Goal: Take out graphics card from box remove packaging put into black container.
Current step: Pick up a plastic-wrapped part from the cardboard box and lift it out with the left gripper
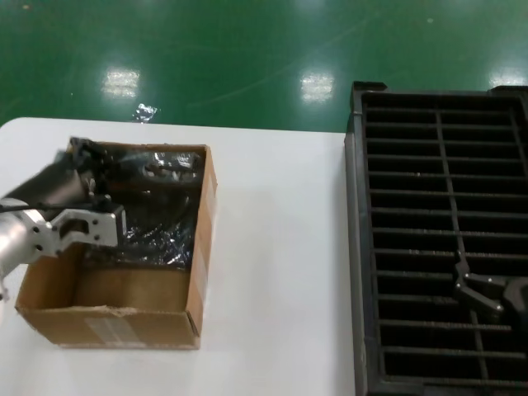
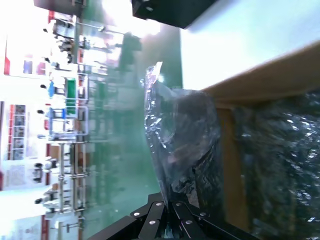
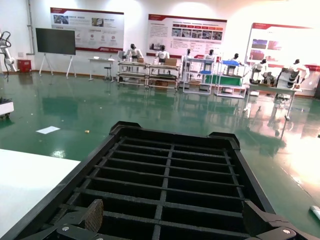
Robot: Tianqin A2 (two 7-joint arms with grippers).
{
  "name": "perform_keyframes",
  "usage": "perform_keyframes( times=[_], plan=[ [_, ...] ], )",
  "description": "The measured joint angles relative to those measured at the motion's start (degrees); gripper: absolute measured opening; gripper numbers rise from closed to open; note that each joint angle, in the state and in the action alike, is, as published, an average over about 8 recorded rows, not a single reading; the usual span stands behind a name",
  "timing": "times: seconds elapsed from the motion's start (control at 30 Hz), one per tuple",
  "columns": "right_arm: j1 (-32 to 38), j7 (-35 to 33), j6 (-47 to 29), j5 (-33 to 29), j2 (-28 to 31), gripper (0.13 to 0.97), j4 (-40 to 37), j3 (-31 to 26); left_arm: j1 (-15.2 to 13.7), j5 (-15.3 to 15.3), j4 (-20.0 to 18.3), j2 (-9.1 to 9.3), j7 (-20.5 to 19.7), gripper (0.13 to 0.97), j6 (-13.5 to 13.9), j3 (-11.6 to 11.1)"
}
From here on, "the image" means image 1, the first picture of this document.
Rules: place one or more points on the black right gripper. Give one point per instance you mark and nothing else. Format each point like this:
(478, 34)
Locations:
(517, 303)

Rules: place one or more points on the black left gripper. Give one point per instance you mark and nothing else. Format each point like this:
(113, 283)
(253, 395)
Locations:
(53, 181)

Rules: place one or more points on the black slotted plastic container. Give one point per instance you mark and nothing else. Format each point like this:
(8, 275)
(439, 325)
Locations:
(359, 247)

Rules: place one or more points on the brown cardboard box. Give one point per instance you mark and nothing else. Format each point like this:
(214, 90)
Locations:
(123, 326)

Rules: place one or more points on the crumpled foil floor scrap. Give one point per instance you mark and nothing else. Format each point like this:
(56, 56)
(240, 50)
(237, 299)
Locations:
(144, 112)

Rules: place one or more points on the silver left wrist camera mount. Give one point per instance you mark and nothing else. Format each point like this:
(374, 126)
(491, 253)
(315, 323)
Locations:
(82, 231)

